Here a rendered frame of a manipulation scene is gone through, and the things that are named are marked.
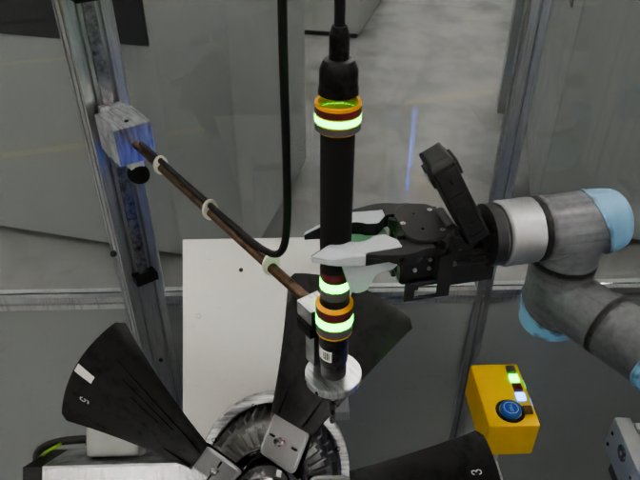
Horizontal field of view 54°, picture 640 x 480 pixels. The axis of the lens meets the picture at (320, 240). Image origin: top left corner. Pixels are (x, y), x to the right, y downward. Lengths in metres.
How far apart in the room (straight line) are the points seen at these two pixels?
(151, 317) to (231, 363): 0.38
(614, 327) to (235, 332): 0.69
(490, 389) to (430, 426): 0.74
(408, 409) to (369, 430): 0.15
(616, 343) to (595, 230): 0.12
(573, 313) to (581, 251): 0.07
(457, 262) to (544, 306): 0.14
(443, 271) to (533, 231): 0.11
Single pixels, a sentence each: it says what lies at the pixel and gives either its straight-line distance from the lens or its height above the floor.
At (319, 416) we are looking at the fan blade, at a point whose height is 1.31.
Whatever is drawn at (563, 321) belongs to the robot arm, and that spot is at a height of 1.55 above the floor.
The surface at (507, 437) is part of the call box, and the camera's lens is 1.31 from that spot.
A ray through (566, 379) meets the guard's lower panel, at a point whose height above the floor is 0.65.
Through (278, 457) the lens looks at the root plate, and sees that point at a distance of 0.99.
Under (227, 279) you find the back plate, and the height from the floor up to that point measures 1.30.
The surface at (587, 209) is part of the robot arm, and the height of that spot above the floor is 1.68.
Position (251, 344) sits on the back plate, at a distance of 1.19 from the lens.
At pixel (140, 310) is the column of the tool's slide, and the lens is 1.52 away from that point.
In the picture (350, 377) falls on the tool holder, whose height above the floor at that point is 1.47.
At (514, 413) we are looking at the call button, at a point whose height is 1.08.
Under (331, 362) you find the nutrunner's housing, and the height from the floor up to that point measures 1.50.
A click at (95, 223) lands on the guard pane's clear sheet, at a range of 1.58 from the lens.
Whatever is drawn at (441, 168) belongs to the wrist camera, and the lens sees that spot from 0.62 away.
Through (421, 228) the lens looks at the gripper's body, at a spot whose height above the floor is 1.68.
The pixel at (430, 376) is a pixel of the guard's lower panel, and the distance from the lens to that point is 1.88.
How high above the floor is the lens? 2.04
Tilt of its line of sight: 35 degrees down
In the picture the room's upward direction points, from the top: straight up
